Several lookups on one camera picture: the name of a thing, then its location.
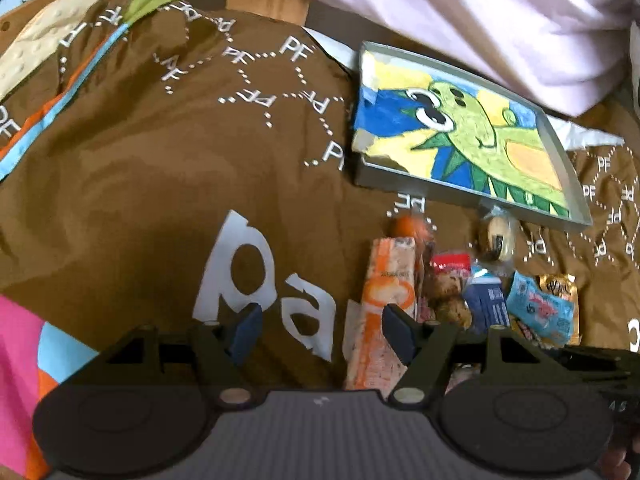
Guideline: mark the light blue pig snack packet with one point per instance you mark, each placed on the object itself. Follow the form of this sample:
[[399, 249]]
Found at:
[[547, 315]]

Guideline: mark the brown paul frank blanket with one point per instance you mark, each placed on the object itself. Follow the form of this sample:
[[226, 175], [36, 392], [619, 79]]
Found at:
[[164, 166]]

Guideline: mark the small orange mandarin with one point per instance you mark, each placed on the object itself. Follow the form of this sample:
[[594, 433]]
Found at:
[[411, 226]]

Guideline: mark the pink bed sheet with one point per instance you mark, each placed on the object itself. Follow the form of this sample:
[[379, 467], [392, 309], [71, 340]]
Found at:
[[567, 55]]

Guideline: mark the grey tray with dinosaur picture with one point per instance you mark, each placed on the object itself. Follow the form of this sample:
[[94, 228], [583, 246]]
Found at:
[[426, 128]]

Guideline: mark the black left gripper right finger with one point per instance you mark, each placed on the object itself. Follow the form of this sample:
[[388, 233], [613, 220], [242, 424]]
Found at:
[[424, 350]]

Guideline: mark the clear round pastry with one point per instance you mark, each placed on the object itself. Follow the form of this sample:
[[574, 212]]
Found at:
[[497, 235]]

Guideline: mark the person's right hand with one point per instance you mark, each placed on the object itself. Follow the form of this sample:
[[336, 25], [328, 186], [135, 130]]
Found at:
[[613, 465]]

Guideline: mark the red quail egg packet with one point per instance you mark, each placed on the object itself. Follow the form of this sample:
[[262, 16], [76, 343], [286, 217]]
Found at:
[[450, 271]]

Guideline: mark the dark blue snack packet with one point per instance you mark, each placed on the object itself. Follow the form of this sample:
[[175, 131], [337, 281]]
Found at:
[[484, 296]]

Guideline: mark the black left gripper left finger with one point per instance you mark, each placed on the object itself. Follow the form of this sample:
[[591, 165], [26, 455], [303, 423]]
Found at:
[[218, 352]]

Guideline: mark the gold brown snack packet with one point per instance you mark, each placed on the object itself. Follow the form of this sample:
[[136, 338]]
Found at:
[[564, 287]]

